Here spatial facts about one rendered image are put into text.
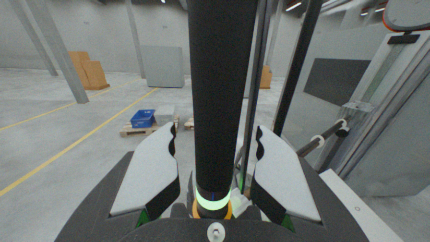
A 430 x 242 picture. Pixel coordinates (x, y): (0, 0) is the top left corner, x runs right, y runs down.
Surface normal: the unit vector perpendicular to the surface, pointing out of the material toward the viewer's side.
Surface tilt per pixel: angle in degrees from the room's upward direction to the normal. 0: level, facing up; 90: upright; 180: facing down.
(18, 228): 0
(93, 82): 90
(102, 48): 90
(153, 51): 90
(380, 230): 50
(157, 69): 90
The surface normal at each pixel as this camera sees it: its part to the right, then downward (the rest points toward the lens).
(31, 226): 0.04, -0.88
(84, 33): 0.05, 0.47
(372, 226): -0.74, -0.60
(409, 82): -1.00, -0.04
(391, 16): -0.83, 0.23
